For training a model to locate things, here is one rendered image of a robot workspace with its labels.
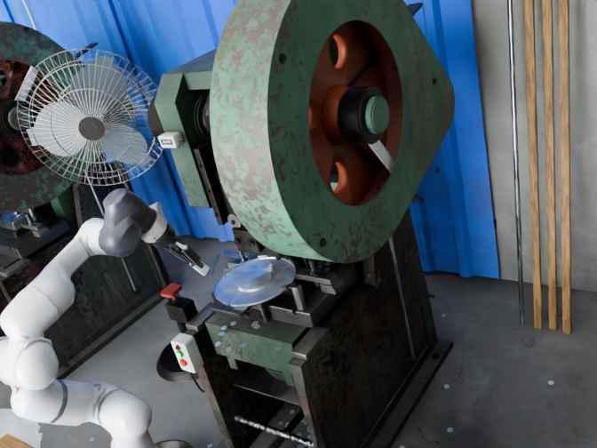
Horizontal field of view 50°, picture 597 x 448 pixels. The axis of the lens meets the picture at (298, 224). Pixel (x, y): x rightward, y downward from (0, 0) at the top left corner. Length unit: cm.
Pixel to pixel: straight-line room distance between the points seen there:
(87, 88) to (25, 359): 127
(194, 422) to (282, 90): 182
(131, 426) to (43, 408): 23
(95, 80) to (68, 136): 24
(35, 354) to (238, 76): 79
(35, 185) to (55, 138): 51
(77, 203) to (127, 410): 192
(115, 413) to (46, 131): 134
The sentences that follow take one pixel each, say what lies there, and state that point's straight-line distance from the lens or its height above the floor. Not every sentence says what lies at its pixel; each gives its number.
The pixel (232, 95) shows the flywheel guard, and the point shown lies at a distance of 152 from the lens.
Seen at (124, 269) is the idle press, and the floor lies 28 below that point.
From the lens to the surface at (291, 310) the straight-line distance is 214.
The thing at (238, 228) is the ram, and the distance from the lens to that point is 214.
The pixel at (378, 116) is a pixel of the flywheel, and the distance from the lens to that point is 174.
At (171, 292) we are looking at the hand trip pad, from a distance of 236.
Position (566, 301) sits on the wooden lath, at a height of 16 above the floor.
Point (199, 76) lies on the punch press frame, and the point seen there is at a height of 148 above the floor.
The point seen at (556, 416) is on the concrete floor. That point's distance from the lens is 265.
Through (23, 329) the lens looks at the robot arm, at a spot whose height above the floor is 116.
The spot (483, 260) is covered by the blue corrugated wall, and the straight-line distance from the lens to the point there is 329.
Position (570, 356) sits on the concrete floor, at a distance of 290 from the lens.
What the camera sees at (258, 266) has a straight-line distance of 228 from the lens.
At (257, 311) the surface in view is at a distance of 220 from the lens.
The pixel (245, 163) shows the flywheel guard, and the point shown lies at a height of 137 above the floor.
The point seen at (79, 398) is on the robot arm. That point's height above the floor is 92.
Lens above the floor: 189
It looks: 26 degrees down
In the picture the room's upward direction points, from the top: 15 degrees counter-clockwise
